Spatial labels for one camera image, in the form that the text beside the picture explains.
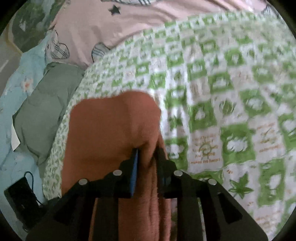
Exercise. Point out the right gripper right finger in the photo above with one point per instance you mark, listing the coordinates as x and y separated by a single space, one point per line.
205 210

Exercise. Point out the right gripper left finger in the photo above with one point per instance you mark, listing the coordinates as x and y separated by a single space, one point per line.
72 216

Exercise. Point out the rust orange knit sweater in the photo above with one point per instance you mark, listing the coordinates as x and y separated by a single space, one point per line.
102 133

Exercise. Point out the light blue floral bedding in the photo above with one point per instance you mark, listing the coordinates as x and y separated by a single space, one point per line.
14 164

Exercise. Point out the grey green pillow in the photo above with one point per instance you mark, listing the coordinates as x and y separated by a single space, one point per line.
37 120

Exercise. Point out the green white patterned bedsheet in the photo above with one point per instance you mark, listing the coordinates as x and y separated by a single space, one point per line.
225 84

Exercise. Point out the pink heart-print duvet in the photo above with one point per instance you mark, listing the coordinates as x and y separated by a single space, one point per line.
83 31

